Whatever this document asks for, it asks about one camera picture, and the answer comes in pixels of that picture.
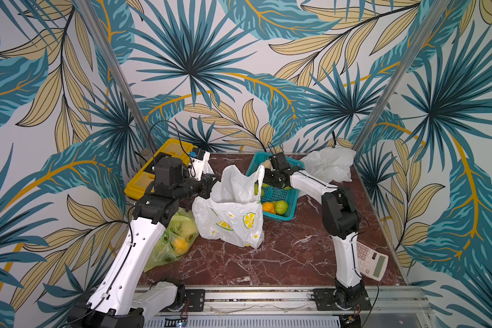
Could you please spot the plain white plastic bag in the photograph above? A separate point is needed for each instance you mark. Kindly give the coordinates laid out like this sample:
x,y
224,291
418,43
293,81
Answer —
x,y
330,164

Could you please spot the orange pear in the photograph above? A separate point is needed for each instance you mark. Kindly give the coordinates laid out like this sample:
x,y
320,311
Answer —
x,y
269,207

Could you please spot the teal plastic basket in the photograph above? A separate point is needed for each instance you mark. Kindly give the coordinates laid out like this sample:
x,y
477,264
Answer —
x,y
272,194

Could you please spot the right metal frame pole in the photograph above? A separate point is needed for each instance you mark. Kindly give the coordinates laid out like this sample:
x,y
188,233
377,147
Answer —
x,y
411,53

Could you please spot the green pear front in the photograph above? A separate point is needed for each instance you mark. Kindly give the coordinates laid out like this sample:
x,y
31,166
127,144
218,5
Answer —
x,y
280,207

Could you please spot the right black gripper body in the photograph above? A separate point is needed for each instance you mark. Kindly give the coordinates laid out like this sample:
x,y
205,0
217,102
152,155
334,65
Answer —
x,y
274,178

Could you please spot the yellow pear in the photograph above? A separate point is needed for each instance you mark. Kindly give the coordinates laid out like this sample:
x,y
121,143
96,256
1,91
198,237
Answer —
x,y
180,246

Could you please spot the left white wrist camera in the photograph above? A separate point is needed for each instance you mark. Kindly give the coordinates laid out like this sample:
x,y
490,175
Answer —
x,y
199,163

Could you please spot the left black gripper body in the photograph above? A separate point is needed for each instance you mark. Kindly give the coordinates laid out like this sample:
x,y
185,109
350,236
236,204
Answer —
x,y
200,188

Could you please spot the metal frame pole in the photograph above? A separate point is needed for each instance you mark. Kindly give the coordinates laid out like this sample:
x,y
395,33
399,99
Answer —
x,y
411,53
110,24

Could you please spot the green plastic bag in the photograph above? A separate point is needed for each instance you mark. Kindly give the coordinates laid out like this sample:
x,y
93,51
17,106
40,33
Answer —
x,y
182,225

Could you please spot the yellow black toolbox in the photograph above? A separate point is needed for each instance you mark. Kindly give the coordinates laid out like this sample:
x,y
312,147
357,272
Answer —
x,y
137,185

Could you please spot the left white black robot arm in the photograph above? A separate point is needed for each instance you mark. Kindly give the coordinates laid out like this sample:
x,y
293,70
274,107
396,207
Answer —
x,y
135,246

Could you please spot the white lemon print bag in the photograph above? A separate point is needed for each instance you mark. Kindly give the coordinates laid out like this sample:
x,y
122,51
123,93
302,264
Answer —
x,y
233,212

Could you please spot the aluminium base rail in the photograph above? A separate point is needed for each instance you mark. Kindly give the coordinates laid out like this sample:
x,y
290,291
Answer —
x,y
290,306

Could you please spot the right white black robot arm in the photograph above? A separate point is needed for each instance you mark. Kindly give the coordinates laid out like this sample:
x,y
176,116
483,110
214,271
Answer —
x,y
340,220

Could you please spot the left metal frame pole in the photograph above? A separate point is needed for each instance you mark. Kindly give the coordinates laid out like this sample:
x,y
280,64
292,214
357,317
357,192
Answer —
x,y
110,24

